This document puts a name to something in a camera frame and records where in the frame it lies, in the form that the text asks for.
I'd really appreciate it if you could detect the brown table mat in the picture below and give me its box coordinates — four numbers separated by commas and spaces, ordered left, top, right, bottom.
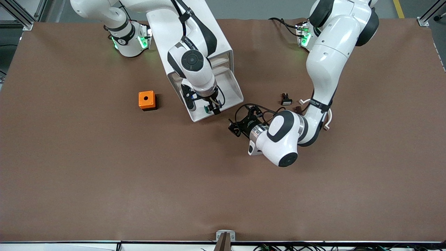
0, 17, 446, 243

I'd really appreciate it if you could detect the white curved pipe clamp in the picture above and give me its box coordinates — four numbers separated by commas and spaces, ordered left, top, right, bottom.
299, 98, 333, 131

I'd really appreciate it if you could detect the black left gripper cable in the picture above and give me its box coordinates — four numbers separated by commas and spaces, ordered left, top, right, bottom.
234, 103, 287, 124

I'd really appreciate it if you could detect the orange button enclosure box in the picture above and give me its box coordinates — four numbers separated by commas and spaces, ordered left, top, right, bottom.
138, 91, 157, 111

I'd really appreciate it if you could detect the black arm base cable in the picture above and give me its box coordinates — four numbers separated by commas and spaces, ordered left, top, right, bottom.
268, 17, 301, 37

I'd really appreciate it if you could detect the grey metal bracket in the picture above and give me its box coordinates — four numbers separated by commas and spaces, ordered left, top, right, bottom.
216, 230, 236, 242

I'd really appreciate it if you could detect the brown wedge post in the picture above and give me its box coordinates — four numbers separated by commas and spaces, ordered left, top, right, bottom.
214, 233, 231, 251

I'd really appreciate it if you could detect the grey frame post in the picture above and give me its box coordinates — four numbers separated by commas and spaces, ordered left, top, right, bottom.
33, 0, 48, 22

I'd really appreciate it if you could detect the white table edge rail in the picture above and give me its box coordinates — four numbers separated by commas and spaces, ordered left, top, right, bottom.
0, 241, 446, 251

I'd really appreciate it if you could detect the aluminium frame profile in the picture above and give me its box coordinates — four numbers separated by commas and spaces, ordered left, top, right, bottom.
0, 0, 33, 31
417, 0, 446, 27

